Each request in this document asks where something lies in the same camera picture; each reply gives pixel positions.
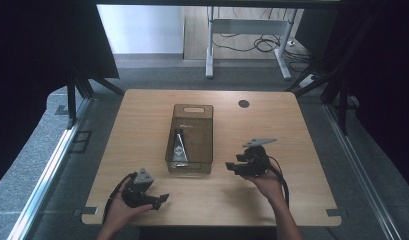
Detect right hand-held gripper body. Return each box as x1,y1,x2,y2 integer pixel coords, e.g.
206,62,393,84
236,137,278,178

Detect person's right hand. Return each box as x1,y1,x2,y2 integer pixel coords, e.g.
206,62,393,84
240,167,287,206

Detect black floor cables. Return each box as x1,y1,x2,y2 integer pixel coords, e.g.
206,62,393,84
213,7,315,65

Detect metal utensil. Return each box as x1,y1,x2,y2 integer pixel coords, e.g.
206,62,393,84
171,128,190,168

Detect white desk frame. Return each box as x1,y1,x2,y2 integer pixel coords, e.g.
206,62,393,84
205,5,298,81

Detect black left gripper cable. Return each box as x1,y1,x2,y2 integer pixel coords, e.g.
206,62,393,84
101,171,139,225

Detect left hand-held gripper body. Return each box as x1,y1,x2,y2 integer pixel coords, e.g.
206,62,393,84
121,167,157,209

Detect black curtain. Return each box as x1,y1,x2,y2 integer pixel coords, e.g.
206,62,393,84
293,0,409,184
0,0,120,189

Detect brown transparent plastic basket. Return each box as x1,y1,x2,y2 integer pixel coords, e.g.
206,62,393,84
164,103,215,175

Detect person's left hand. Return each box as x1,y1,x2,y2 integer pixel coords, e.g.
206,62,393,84
102,177,154,232

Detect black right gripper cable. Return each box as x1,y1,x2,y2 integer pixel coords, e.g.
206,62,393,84
267,155,291,208

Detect aluminium floor rail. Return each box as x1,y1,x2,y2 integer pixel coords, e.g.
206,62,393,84
6,96,94,240
322,103,404,240

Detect black metal stand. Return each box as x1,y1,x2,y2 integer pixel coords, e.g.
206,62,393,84
284,63,350,136
65,65,126,130

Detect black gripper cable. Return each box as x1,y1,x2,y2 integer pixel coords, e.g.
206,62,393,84
267,155,291,208
101,171,139,225

